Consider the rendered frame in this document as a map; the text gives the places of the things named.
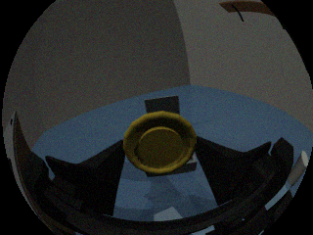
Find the olive-yellow plate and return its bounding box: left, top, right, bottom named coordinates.
left=122, top=111, right=197, bottom=175

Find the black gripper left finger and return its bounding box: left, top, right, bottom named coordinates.
left=46, top=140, right=125, bottom=216

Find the beige cylinder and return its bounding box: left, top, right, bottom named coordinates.
left=289, top=152, right=309, bottom=187

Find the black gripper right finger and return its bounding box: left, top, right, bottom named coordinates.
left=196, top=136, right=271, bottom=207

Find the dark grey dish rack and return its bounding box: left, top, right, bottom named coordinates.
left=145, top=95, right=197, bottom=177

